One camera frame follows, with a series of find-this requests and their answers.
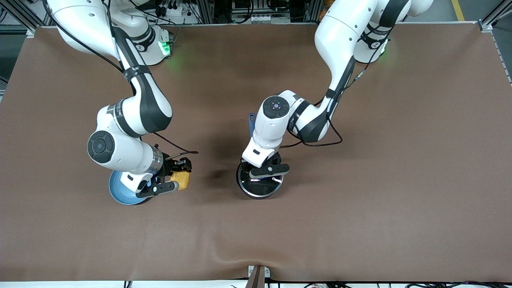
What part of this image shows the brown table cloth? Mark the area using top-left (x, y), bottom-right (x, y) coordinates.
top-left (0, 23), bottom-right (512, 283)

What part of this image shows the metal table bracket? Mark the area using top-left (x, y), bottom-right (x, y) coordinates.
top-left (247, 265), bottom-right (271, 288)

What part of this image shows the aluminium frame profile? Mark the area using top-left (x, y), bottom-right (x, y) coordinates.
top-left (7, 0), bottom-right (50, 39)
top-left (479, 0), bottom-right (512, 33)

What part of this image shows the yellow potato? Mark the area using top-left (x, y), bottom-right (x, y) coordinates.
top-left (171, 171), bottom-right (190, 191)

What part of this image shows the blue round plate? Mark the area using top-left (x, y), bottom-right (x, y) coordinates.
top-left (109, 170), bottom-right (149, 206)

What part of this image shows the white power strip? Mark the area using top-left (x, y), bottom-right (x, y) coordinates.
top-left (157, 4), bottom-right (188, 18)

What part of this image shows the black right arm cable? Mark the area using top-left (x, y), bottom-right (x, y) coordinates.
top-left (42, 0), bottom-right (199, 160)

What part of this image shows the black pot with blue handle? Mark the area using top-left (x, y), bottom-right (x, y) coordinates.
top-left (236, 113), bottom-right (284, 200)

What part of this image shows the glass lid with blue knob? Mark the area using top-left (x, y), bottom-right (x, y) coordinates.
top-left (236, 159), bottom-right (284, 199)

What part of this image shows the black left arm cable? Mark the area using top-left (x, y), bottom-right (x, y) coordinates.
top-left (278, 24), bottom-right (395, 150)

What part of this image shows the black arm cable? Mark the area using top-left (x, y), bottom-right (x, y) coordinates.
top-left (42, 0), bottom-right (199, 160)
top-left (278, 24), bottom-right (395, 150)

